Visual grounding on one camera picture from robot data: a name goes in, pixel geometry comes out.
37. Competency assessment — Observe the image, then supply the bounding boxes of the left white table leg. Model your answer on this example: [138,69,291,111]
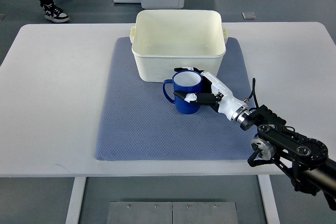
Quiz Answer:
[65,177,87,224]

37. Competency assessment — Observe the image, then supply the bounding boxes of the blue enamel mug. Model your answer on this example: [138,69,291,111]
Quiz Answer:
[163,70,202,114]

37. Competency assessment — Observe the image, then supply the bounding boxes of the small grey floor plate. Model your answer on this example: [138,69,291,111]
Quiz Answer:
[242,12,256,20]

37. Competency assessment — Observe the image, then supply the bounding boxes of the right white table leg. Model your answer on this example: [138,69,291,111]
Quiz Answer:
[258,175,280,224]

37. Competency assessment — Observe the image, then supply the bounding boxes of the blue textured cloth mat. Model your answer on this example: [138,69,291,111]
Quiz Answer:
[95,37,257,161]

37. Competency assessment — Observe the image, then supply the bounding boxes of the white table leg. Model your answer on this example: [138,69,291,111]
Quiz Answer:
[65,177,87,224]
[258,175,280,224]

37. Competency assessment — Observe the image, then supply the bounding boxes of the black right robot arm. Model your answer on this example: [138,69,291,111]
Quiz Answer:
[237,104,335,210]

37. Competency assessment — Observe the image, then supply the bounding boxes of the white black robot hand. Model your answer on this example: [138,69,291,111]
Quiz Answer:
[174,67,250,123]

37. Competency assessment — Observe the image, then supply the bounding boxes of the cream plastic box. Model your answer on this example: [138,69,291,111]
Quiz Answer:
[130,9,227,82]

